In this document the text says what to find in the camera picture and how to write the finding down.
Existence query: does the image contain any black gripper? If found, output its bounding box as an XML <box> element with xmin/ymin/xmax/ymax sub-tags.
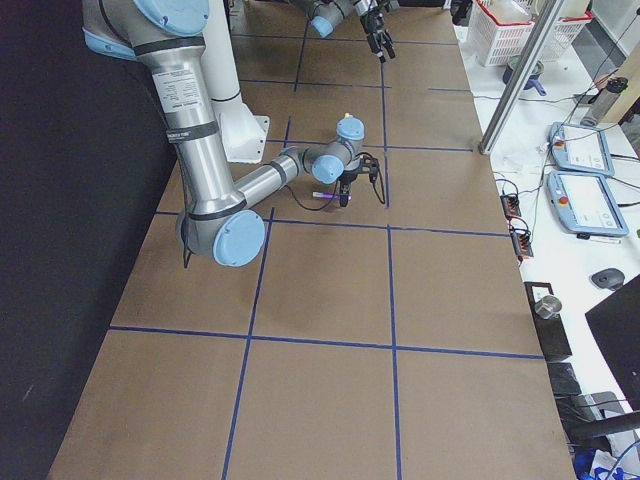
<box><xmin>338</xmin><ymin>170</ymin><xmax>358</xmax><ymax>206</ymax></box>
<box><xmin>360</xmin><ymin>9</ymin><xmax>396</xmax><ymax>63</ymax></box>

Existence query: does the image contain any purple marker pen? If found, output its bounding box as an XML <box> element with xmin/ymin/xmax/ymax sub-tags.
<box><xmin>312</xmin><ymin>191</ymin><xmax>339</xmax><ymax>201</ymax></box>

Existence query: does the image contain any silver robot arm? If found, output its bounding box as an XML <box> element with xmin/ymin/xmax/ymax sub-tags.
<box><xmin>289</xmin><ymin>0</ymin><xmax>399</xmax><ymax>63</ymax></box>
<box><xmin>82</xmin><ymin>1</ymin><xmax>365</xmax><ymax>267</ymax></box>

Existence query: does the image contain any white mounting pillar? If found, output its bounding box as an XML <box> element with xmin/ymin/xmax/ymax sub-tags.
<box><xmin>201</xmin><ymin>0</ymin><xmax>270</xmax><ymax>164</ymax></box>

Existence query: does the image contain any white red plastic basket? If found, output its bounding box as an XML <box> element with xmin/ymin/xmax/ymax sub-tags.
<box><xmin>466</xmin><ymin>1</ymin><xmax>593</xmax><ymax>67</ymax></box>

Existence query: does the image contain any blue saucepan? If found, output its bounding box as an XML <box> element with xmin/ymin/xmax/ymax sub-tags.
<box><xmin>502</xmin><ymin>55</ymin><xmax>547</xmax><ymax>97</ymax></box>

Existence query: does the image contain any far orange usb hub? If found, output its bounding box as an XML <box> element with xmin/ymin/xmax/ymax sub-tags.
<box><xmin>500</xmin><ymin>193</ymin><xmax>521</xmax><ymax>219</ymax></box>

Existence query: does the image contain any orange usb hub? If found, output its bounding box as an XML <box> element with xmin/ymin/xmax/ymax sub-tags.
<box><xmin>500</xmin><ymin>193</ymin><xmax>521</xmax><ymax>219</ymax></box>
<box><xmin>509</xmin><ymin>226</ymin><xmax>534</xmax><ymax>262</ymax></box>

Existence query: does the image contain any near orange usb hub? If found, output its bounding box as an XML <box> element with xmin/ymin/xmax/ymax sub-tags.
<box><xmin>509</xmin><ymin>226</ymin><xmax>534</xmax><ymax>262</ymax></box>

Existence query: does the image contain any dark water bottle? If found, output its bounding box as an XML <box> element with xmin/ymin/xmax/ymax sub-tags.
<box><xmin>580</xmin><ymin>77</ymin><xmax>628</xmax><ymax>128</ymax></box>

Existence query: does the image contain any far blue teach pendant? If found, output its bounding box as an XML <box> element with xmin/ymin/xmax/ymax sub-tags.
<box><xmin>548</xmin><ymin>122</ymin><xmax>615</xmax><ymax>177</ymax></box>

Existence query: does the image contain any blue teach pendant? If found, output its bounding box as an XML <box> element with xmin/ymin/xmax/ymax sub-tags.
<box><xmin>547</xmin><ymin>171</ymin><xmax>629</xmax><ymax>238</ymax></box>
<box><xmin>548</xmin><ymin>122</ymin><xmax>615</xmax><ymax>177</ymax></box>

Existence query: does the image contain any small steel cup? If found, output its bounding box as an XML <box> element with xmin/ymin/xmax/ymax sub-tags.
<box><xmin>534</xmin><ymin>295</ymin><xmax>562</xmax><ymax>320</ymax></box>

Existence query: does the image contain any near blue teach pendant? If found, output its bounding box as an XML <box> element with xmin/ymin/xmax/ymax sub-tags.
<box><xmin>547</xmin><ymin>171</ymin><xmax>629</xmax><ymax>238</ymax></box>

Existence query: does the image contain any black box under cup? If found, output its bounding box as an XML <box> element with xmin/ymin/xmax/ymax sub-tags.
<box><xmin>524</xmin><ymin>281</ymin><xmax>572</xmax><ymax>362</ymax></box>

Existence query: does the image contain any black computer mouse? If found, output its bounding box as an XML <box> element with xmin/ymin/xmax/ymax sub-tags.
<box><xmin>590</xmin><ymin>268</ymin><xmax>625</xmax><ymax>291</ymax></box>

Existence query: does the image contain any black monitor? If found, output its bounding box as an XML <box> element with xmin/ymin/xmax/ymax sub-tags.
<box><xmin>586</xmin><ymin>279</ymin><xmax>639</xmax><ymax>410</ymax></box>

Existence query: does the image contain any black camera cable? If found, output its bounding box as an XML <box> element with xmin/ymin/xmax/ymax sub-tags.
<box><xmin>287</xmin><ymin>155</ymin><xmax>389</xmax><ymax>211</ymax></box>

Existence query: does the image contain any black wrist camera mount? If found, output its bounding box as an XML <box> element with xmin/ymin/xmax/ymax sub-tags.
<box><xmin>356</xmin><ymin>152</ymin><xmax>380</xmax><ymax>184</ymax></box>

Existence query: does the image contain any aluminium frame post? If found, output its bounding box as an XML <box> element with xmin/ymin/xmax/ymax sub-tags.
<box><xmin>478</xmin><ymin>0</ymin><xmax>565</xmax><ymax>155</ymax></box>

